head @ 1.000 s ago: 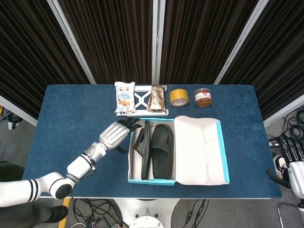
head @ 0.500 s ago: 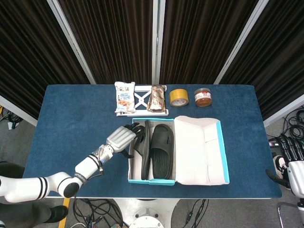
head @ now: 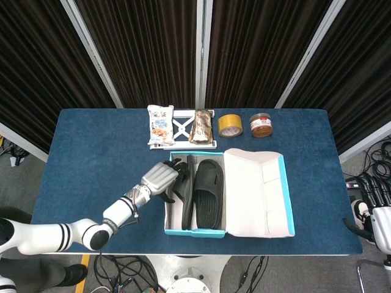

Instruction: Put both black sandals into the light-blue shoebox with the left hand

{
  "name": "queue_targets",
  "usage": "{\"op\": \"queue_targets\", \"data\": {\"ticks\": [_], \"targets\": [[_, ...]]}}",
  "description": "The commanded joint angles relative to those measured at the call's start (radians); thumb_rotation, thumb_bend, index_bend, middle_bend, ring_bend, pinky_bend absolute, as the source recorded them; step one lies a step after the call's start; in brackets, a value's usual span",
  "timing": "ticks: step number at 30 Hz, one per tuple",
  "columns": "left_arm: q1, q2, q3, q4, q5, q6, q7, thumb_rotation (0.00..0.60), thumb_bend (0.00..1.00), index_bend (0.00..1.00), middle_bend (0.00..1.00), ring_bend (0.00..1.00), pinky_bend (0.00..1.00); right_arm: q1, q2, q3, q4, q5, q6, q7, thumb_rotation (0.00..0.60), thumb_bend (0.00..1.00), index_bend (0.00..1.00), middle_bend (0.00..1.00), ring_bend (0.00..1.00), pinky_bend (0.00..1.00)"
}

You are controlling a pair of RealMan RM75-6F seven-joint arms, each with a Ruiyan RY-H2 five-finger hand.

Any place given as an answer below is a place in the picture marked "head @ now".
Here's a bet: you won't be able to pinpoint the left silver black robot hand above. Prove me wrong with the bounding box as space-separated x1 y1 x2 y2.
139 157 189 204

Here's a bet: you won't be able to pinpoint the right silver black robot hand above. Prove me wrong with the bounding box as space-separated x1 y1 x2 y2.
342 173 391 254

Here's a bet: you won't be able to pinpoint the black rubber slipper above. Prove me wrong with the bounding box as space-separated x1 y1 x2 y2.
193 158 225 229
172 154 196 230

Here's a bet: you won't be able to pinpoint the light blue shoe box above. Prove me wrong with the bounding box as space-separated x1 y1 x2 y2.
164 148 296 239

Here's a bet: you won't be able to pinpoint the black person shoe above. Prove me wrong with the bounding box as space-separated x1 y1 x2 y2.
62 264 89 287

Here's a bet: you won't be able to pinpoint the white black sneaker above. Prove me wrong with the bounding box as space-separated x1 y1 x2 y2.
351 200 373 230

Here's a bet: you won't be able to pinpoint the white snack bag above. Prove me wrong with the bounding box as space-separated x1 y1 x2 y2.
147 104 176 146

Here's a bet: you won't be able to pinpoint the white plastic rack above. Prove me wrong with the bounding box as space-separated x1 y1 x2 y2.
148 109 218 151

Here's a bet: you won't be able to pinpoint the brown snack bag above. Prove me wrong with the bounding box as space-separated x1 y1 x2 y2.
189 109 214 143

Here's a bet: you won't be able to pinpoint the blue table mat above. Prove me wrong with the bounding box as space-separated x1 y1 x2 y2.
23 108 364 256

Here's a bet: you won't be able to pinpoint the yellow tape roll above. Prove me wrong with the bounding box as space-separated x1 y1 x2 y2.
217 114 244 138

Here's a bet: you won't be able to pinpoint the red lid sauce jar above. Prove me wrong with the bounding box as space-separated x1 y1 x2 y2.
249 112 274 138

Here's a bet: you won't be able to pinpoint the yellow floor tape strip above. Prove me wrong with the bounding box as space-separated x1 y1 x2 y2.
75 255 91 293

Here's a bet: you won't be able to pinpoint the dark brown curtain panel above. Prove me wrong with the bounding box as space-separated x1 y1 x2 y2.
282 0 391 153
75 0 198 109
0 0 122 153
204 0 332 109

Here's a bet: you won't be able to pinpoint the grey trouser leg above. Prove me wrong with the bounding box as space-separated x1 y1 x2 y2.
0 258 68 293

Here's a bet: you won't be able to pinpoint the grey metal tube frame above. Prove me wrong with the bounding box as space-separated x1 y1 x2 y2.
356 259 380 293

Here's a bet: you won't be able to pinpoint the black coiled cable bundle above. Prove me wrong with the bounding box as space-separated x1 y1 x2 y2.
357 139 391 184

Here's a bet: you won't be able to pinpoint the white frame rail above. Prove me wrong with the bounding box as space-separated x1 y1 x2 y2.
0 121 49 162
338 121 391 164

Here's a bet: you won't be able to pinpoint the black floor cable bundle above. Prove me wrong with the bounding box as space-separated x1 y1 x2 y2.
93 255 159 293

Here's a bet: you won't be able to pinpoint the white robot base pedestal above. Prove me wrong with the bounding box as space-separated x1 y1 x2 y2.
146 255 233 293

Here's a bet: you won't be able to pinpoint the black cable with green plug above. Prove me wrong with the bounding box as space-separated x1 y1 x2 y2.
235 255 269 293

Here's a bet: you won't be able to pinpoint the white frame post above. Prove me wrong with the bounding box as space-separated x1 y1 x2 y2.
274 0 348 109
195 0 214 109
60 0 125 109

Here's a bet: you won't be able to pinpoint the cables beside yellow connector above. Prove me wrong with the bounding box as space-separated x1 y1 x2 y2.
0 137 30 167

